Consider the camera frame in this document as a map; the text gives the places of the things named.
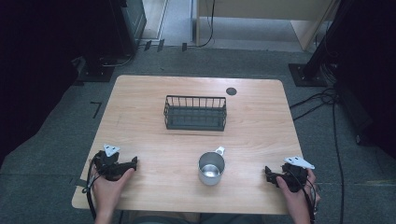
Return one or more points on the black stand with base plate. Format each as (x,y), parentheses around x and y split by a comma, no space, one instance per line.
(311,71)

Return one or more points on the person's left hand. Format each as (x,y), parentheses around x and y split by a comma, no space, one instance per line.
(109,189)

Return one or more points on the black cabinet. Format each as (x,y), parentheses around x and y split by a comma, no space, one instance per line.
(130,25)

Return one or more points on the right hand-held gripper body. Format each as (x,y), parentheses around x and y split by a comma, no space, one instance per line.
(295,174)

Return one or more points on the light wooden furniture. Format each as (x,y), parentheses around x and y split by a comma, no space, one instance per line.
(264,9)

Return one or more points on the dark curtain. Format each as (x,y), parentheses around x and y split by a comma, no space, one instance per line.
(370,77)
(34,77)

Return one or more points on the person's right hand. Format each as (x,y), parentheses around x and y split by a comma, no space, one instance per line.
(295,202)

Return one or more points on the black table grommet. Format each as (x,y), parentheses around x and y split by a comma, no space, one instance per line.
(231,91)

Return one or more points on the black stand base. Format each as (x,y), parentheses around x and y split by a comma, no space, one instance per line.
(95,73)

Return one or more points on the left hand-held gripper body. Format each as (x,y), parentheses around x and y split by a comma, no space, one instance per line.
(109,161)

